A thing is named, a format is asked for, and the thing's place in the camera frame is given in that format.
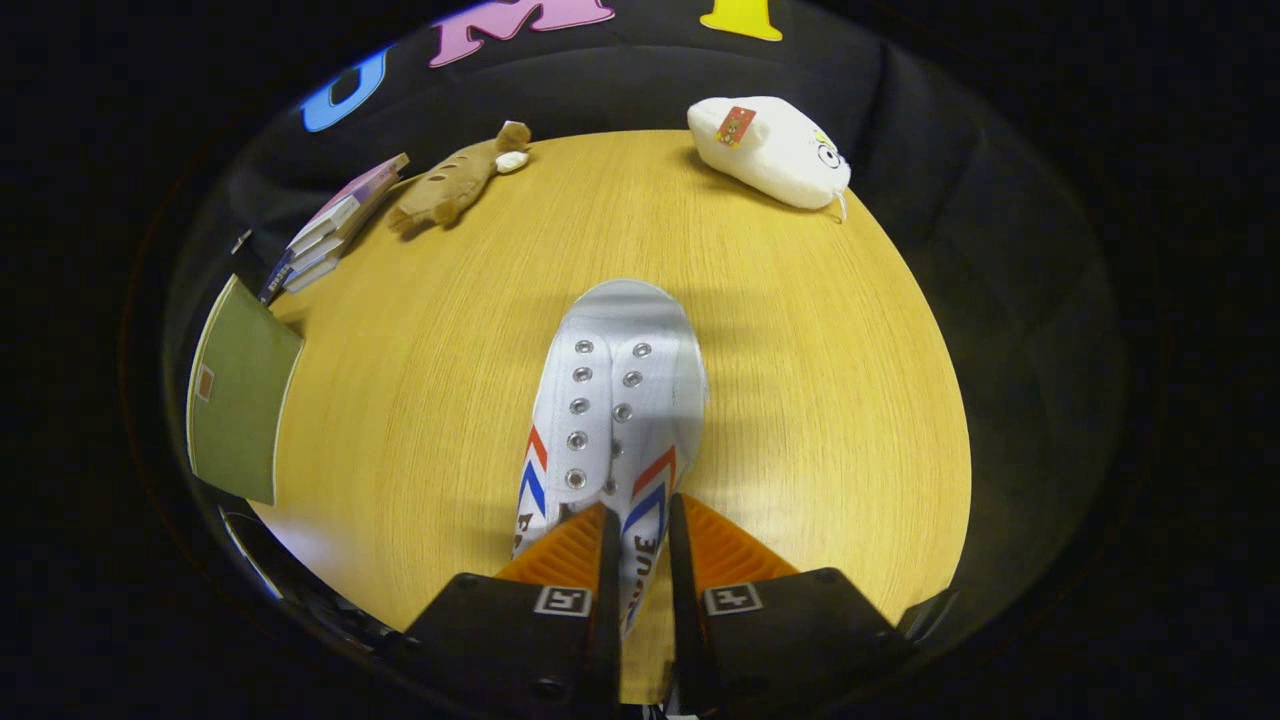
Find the pink cover book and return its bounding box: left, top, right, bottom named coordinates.
left=288, top=152, right=411, bottom=253

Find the white plush toy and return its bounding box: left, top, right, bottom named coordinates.
left=687, top=96, right=853, bottom=216

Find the white canvas shoe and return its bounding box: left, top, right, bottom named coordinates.
left=512, top=278, right=709, bottom=636

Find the brown plush toy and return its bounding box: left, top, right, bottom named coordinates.
left=388, top=120, right=533, bottom=236

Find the pale blue book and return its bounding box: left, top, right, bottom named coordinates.
left=280, top=250, right=346, bottom=294

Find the white book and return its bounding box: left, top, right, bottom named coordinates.
left=285, top=205, right=376, bottom=273

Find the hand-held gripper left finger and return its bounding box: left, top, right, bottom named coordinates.
left=375, top=503, right=623, bottom=720

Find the green fabric storage box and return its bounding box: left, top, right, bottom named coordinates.
left=186, top=274, right=306, bottom=507

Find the black backdrop cloth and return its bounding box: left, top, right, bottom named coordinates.
left=165, top=0, right=1126, bottom=651

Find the dark blue book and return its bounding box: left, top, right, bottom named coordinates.
left=258, top=250, right=296, bottom=304

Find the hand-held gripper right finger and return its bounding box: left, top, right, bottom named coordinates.
left=668, top=493, right=916, bottom=716

